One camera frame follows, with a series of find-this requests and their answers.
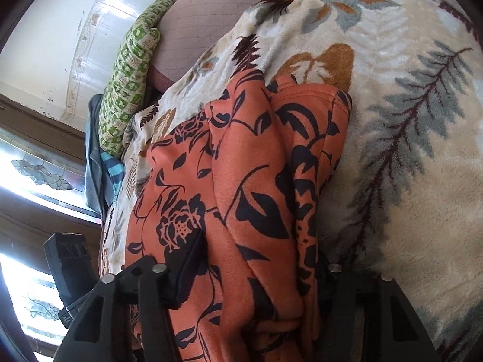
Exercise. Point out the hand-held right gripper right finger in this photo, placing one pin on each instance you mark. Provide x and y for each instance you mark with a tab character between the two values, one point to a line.
339	298

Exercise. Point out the cream leaf print fleece blanket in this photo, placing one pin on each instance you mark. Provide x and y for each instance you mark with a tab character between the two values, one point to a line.
415	158

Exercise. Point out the brown wooden window frame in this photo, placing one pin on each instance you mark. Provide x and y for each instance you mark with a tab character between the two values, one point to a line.
41	115

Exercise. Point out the stained glass window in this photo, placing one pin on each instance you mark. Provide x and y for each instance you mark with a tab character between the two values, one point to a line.
34	301
37	173

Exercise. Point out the green patterned pillow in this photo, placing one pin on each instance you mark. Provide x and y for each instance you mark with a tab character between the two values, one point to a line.
128	79

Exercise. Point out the teal striped cloth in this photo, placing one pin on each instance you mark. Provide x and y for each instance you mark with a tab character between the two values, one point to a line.
113	169

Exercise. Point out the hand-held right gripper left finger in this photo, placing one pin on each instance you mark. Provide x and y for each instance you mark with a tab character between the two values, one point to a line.
188	267

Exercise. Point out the pink quilted cushion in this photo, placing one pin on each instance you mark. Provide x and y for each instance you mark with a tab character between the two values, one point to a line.
211	19

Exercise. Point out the grey cloth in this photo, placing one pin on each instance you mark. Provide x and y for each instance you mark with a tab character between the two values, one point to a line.
94	158

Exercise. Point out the orange floral print garment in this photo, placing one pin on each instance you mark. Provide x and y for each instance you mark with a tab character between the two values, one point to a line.
245	158

